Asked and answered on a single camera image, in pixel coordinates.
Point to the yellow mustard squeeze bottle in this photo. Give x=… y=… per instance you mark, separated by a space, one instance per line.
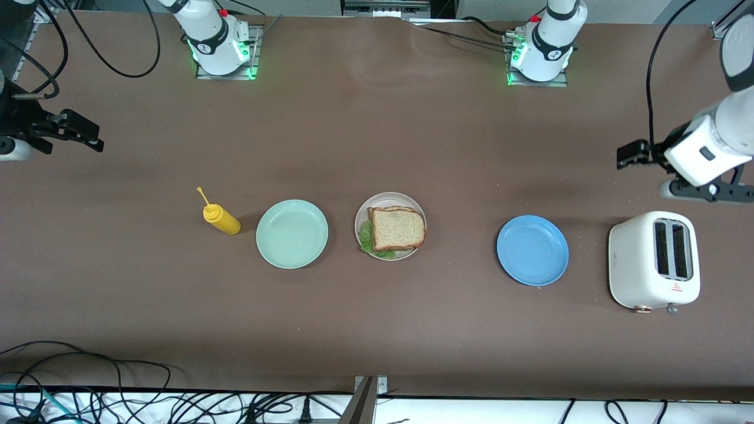
x=222 y=219

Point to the grey metal mount bracket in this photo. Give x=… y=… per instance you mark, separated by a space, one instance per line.
x=362 y=406

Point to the black equipment box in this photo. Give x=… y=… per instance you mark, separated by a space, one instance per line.
x=386 y=7

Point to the white two-slot toaster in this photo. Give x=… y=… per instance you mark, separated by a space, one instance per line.
x=633 y=265

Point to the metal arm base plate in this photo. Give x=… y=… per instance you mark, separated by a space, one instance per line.
x=253 y=59
x=539 y=83

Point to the blue plate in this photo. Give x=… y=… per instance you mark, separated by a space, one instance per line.
x=533 y=250

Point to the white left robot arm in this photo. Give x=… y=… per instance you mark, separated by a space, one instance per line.
x=707 y=147

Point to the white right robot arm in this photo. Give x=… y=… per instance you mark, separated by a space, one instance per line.
x=212 y=41

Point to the green lettuce leaf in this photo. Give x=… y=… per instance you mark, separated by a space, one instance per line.
x=368 y=241

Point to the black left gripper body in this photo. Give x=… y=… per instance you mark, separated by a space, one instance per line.
x=655 y=154

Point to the aluminium profile rail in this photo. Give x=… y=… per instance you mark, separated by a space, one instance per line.
x=42 y=16
x=717 y=29

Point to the black power plug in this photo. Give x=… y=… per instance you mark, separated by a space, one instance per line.
x=305 y=412

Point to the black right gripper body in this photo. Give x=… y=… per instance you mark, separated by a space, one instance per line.
x=25 y=122

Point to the beige plate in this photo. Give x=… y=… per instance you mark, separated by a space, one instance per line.
x=389 y=197

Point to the mint green plate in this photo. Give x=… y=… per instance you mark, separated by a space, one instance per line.
x=291 y=234

